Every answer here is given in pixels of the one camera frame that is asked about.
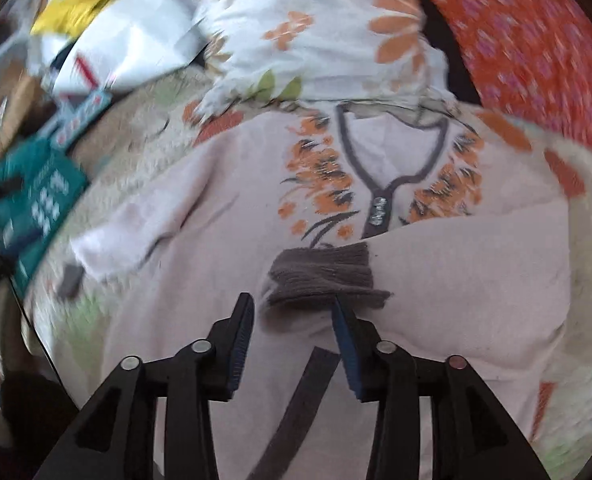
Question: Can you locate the green cardboard box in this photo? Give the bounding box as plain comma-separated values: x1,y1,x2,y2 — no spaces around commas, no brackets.
0,139,88,297

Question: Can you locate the pale pink embroidered sweater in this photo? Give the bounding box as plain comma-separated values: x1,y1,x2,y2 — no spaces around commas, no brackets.
71,104,570,479

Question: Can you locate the red floral cushion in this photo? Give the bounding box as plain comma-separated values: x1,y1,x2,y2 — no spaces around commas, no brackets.
431,0,592,150

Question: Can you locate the light blue shapes box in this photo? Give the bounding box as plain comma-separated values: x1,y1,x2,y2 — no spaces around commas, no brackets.
50,90,112,152

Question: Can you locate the white floral pillow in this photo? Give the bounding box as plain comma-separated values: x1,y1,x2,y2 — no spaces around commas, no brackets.
196,0,453,118

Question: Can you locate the white paper bag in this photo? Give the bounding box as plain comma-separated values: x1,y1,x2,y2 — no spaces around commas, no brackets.
30,0,207,94

